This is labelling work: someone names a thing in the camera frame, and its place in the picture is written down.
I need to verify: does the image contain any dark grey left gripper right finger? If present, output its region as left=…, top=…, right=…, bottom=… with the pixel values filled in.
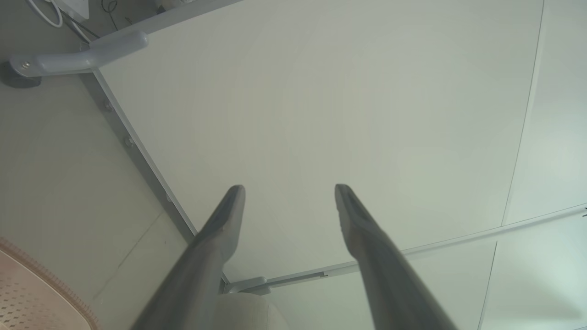
left=334, top=184, right=459, bottom=330

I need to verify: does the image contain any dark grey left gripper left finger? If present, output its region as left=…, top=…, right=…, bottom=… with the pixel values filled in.
left=131, top=185, right=246, bottom=330

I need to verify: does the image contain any grey partition support leg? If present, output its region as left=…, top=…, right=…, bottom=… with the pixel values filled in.
left=224, top=276, right=272, bottom=295

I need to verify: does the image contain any white perforated laundry basket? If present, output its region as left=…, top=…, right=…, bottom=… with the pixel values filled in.
left=0, top=237, right=100, bottom=330

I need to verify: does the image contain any grey wheeled cart base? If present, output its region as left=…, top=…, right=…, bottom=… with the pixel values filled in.
left=80, top=0, right=587, bottom=294

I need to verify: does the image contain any grey table leg foot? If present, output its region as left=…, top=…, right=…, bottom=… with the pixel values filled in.
left=9, top=30, right=150, bottom=78

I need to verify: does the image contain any black caster wheel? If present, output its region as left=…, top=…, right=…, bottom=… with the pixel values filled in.
left=2, top=62, right=42, bottom=89

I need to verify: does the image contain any thin black wall cable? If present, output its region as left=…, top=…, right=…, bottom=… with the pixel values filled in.
left=100, top=0, right=133, bottom=32

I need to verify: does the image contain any white wall box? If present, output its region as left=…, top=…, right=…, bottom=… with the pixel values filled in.
left=59, top=0, right=90, bottom=21

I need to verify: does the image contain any white looped cable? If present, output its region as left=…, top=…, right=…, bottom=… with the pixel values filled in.
left=27, top=0, right=63, bottom=28

